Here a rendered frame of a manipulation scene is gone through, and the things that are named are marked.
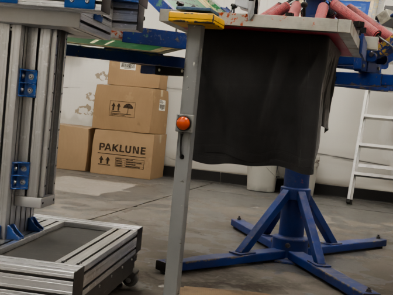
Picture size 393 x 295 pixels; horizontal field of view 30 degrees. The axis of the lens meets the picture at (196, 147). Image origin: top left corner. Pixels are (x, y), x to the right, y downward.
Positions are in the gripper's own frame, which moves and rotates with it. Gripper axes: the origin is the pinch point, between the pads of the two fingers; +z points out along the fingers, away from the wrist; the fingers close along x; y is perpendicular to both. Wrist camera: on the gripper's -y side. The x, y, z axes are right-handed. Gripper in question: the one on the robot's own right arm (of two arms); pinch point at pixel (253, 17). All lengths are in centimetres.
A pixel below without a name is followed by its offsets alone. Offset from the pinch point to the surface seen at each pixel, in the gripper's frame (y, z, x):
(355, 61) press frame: -24, 1, -120
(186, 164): 11, 45, 21
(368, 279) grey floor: -40, 98, -120
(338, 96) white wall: 11, 5, -471
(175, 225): 12, 62, 21
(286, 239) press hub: 1, 87, -134
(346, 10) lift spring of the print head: -17, -22, -123
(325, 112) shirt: -20.9, 26.0, -34.0
